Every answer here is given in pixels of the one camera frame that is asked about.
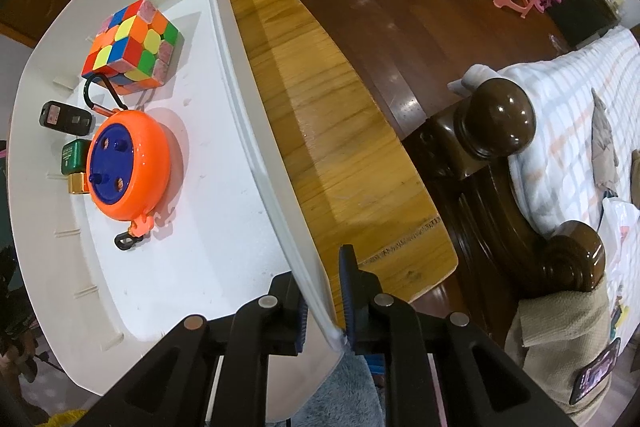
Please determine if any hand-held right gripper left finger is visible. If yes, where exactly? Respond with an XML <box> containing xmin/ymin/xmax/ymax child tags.
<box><xmin>92</xmin><ymin>272</ymin><xmax>307</xmax><ymax>427</ymax></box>

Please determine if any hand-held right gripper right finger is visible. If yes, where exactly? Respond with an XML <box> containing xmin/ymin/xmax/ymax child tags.
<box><xmin>339</xmin><ymin>244</ymin><xmax>576</xmax><ymax>427</ymax></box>

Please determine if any black car key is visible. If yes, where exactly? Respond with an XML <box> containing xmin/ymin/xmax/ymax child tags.
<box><xmin>39</xmin><ymin>101</ymin><xmax>93</xmax><ymax>134</ymax></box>

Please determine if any orange reel with blue centre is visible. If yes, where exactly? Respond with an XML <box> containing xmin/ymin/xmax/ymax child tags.
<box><xmin>82</xmin><ymin>74</ymin><xmax>173</xmax><ymax>253</ymax></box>

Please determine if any white plastic bin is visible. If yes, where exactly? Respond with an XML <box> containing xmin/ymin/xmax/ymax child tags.
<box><xmin>9</xmin><ymin>0</ymin><xmax>346</xmax><ymax>423</ymax></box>

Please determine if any multicoloured puzzle cube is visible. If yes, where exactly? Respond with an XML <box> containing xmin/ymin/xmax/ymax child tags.
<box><xmin>81</xmin><ymin>0</ymin><xmax>180</xmax><ymax>95</ymax></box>

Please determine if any grey fluffy rug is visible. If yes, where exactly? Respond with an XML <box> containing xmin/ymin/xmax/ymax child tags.
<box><xmin>287</xmin><ymin>344</ymin><xmax>388</xmax><ymax>427</ymax></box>

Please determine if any green bottle with gold cap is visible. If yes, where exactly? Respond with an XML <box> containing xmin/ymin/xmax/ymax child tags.
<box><xmin>61</xmin><ymin>139</ymin><xmax>93</xmax><ymax>196</ymax></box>

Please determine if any beige towel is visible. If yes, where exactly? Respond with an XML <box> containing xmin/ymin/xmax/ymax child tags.
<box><xmin>505</xmin><ymin>272</ymin><xmax>621</xmax><ymax>424</ymax></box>

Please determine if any black smartphone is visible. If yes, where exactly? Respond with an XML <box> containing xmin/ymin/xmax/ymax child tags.
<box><xmin>570</xmin><ymin>338</ymin><xmax>622</xmax><ymax>405</ymax></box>

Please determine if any white plastic bag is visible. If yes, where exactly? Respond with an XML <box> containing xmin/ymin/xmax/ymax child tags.
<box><xmin>600</xmin><ymin>197</ymin><xmax>640</xmax><ymax>308</ymax></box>

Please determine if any striped white blanket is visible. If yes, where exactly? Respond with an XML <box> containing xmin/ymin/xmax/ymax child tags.
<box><xmin>447</xmin><ymin>24</ymin><xmax>640</xmax><ymax>238</ymax></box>

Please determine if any brown cloth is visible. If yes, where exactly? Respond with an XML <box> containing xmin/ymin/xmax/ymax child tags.
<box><xmin>595</xmin><ymin>139</ymin><xmax>621</xmax><ymax>190</ymax></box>

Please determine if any grey cloth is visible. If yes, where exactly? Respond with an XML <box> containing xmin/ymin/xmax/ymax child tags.
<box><xmin>591</xmin><ymin>88</ymin><xmax>615</xmax><ymax>142</ymax></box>

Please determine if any dark wooden cabinet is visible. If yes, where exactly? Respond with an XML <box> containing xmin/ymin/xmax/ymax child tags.
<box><xmin>547</xmin><ymin>0</ymin><xmax>626</xmax><ymax>48</ymax></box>

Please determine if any dark wooden bed frame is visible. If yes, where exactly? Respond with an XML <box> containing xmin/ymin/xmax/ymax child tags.
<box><xmin>402</xmin><ymin>77</ymin><xmax>608</xmax><ymax>343</ymax></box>

